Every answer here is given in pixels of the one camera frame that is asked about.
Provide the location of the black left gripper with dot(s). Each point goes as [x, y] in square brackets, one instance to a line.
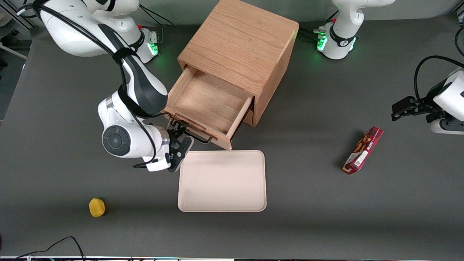
[426, 104]

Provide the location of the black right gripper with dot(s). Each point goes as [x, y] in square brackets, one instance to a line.
[176, 135]

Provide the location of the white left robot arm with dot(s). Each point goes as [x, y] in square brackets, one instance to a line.
[344, 21]

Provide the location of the wooden drawer cabinet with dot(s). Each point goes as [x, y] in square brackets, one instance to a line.
[246, 43]

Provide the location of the red snack box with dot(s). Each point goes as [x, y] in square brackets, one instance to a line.
[362, 152]

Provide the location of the beige plastic tray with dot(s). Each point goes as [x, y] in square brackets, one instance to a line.
[222, 181]

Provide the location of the yellow round sponge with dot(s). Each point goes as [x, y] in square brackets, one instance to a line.
[96, 207]

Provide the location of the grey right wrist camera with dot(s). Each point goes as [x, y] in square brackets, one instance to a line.
[157, 165]

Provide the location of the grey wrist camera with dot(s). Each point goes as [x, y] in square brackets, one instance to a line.
[449, 127]
[157, 165]

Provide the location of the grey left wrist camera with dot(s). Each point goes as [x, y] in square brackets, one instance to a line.
[449, 127]

